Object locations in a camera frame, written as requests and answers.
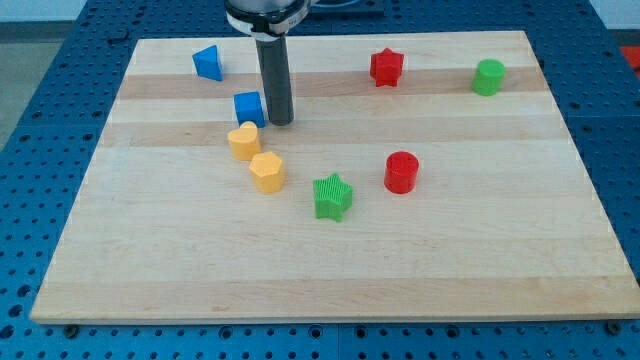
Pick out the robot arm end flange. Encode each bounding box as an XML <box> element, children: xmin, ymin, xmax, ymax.
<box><xmin>223</xmin><ymin>0</ymin><xmax>313</xmax><ymax>41</ymax></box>

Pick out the green star block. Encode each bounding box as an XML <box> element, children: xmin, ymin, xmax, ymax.
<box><xmin>313</xmin><ymin>173</ymin><xmax>353</xmax><ymax>222</ymax></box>

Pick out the yellow hexagon block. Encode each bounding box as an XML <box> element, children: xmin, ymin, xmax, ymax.
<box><xmin>249</xmin><ymin>152</ymin><xmax>285</xmax><ymax>194</ymax></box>

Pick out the red cylinder block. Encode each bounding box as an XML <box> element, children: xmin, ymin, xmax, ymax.
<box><xmin>384</xmin><ymin>151</ymin><xmax>419</xmax><ymax>194</ymax></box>

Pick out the yellow heart block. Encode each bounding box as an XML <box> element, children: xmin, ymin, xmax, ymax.
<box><xmin>227</xmin><ymin>121</ymin><xmax>261</xmax><ymax>161</ymax></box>

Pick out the blue cube block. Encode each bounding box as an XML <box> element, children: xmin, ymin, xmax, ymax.
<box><xmin>233</xmin><ymin>91</ymin><xmax>266</xmax><ymax>128</ymax></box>

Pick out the wooden board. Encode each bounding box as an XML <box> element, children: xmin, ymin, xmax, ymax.
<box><xmin>31</xmin><ymin>31</ymin><xmax>639</xmax><ymax>325</ymax></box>

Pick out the red star block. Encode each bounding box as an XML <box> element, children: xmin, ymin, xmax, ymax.
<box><xmin>370</xmin><ymin>48</ymin><xmax>404</xmax><ymax>87</ymax></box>

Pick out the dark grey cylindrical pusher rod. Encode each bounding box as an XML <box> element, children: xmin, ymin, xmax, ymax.
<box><xmin>256</xmin><ymin>35</ymin><xmax>294</xmax><ymax>126</ymax></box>

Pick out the blue triangle block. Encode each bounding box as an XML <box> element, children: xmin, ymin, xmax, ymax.
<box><xmin>192</xmin><ymin>45</ymin><xmax>223</xmax><ymax>82</ymax></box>

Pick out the green cylinder block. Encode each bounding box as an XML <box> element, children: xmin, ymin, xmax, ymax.
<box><xmin>472</xmin><ymin>59</ymin><xmax>506</xmax><ymax>96</ymax></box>

